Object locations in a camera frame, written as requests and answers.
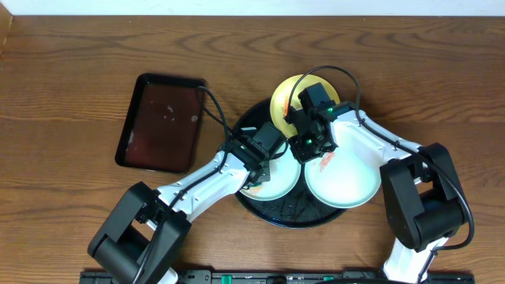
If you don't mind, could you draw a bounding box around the mint plate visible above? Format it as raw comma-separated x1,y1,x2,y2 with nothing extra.
238,143,301,201
305,122,383,209

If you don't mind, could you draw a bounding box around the yellow plastic plate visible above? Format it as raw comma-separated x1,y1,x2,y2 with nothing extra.
270,74,340,138

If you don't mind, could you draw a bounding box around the green yellow sponge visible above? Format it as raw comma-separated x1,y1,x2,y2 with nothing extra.
249,181,263,190

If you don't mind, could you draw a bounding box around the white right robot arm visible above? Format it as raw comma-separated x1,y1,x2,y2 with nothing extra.
284,105,472,283

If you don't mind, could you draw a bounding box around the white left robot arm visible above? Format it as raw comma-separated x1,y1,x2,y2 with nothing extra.
88,135,285,283

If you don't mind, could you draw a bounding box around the round black tray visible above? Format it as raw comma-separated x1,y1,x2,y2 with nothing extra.
232,99,346,229

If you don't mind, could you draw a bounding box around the rectangular dark brown tray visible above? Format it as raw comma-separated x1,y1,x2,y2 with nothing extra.
114,73,206,174

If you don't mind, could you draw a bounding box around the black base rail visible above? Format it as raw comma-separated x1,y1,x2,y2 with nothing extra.
79,270,476,284

